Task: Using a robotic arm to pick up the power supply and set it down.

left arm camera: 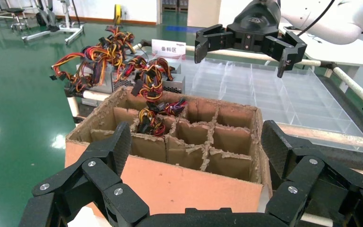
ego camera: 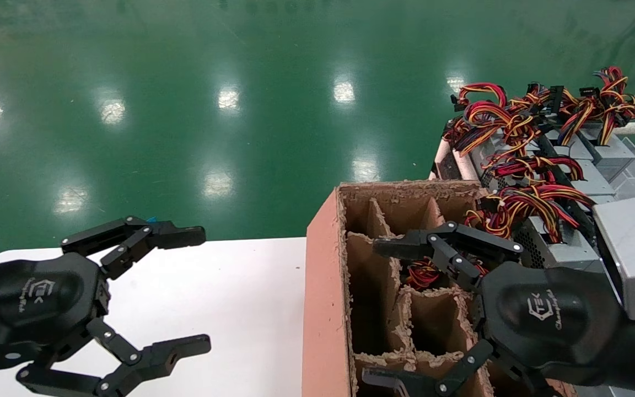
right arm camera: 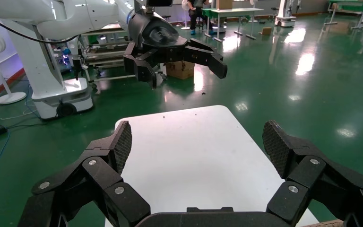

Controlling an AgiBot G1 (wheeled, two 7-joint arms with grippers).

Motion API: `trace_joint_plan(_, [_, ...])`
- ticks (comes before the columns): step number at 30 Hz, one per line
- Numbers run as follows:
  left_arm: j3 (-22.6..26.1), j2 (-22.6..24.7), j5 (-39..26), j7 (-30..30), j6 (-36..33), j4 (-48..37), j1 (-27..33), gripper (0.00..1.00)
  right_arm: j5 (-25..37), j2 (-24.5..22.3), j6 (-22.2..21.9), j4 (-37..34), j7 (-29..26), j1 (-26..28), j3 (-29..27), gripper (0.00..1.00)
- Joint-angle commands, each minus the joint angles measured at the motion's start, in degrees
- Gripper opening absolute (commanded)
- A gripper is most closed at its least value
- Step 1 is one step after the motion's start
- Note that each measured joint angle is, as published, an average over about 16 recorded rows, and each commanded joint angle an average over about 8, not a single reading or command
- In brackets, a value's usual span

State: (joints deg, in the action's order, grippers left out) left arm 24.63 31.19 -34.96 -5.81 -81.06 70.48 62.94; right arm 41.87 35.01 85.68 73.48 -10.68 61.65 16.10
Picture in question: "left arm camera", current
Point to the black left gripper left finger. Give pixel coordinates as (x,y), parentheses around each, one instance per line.
(106,175)

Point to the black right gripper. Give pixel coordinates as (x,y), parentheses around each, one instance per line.
(256,28)

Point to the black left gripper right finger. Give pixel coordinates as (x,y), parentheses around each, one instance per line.
(306,175)

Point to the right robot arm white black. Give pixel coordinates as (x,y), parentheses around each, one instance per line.
(341,18)

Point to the clear acrylic compartment tray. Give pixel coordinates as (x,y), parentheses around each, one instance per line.
(263,94)

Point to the brown cardboard box with dividers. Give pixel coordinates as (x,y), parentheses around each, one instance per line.
(175,188)

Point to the white sign with Chinese text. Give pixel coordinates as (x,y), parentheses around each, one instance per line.
(169,49)

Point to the metal stand base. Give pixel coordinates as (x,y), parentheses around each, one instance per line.
(65,15)

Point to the black wheeled equipment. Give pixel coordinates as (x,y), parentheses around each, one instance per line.
(45,17)

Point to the metal stool with black seat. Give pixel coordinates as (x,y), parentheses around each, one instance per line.
(14,11)

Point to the white pipe rack frame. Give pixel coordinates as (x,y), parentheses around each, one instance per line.
(356,88)

